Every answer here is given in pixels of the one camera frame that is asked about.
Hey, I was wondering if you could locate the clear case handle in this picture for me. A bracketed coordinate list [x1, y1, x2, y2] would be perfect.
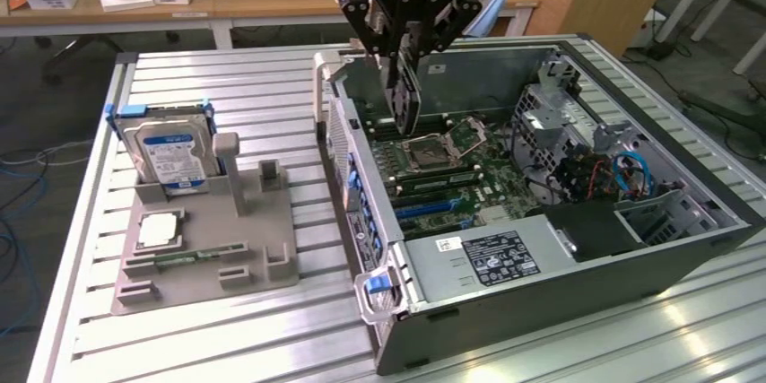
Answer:
[353, 264, 409, 324]

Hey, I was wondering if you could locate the metal socket cover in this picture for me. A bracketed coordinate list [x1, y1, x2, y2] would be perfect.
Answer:
[441, 114, 488, 151]

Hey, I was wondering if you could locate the silver CPU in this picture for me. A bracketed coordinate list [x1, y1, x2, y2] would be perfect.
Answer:
[134, 214, 181, 249]

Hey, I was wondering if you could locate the black chair base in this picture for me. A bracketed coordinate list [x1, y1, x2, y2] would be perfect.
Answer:
[34, 30, 181, 84]

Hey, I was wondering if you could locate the grey disk bay bracket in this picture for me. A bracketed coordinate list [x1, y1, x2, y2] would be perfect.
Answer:
[612, 187, 719, 246]

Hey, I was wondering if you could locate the open black PC case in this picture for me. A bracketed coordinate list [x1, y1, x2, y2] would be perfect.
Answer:
[311, 39, 766, 378]

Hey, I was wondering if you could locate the silver drive cage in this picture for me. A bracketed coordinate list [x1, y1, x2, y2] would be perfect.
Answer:
[512, 59, 643, 169]

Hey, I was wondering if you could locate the black graphics card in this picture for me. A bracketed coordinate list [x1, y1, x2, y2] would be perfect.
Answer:
[384, 27, 424, 138]

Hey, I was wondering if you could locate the wooden desk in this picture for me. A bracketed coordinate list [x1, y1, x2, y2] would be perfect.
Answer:
[0, 0, 539, 50]

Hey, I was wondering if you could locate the grey parts rack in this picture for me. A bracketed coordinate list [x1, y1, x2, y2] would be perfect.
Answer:
[110, 130, 300, 317]

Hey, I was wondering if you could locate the blue expansion slot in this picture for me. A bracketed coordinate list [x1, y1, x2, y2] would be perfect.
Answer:
[391, 196, 457, 222]

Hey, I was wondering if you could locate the hard disk with blue caddy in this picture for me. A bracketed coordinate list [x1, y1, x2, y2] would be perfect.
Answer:
[104, 98, 220, 198]

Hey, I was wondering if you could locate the green RAM stick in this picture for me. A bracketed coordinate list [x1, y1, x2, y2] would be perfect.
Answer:
[152, 246, 224, 268]

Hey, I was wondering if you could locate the black floor stand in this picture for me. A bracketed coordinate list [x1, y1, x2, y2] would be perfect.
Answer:
[678, 82, 766, 131]

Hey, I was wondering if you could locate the blue wire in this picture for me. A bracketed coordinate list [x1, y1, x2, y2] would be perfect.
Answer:
[612, 149, 655, 199]

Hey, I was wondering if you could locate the green motherboard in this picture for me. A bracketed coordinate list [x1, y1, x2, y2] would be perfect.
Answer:
[357, 100, 547, 240]

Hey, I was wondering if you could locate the red wire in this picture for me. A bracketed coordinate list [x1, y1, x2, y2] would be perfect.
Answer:
[587, 156, 619, 196]

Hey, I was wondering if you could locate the grey power supply unit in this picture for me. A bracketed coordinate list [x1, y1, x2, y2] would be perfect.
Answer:
[403, 214, 583, 304]

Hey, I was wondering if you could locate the light blue panel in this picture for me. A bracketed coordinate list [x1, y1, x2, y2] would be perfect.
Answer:
[463, 0, 515, 39]

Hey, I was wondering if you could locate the blue floor cable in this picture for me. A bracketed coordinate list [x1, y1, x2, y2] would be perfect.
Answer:
[0, 140, 92, 339]

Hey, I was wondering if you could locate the CPU socket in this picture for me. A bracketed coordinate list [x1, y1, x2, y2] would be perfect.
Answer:
[400, 134, 457, 174]

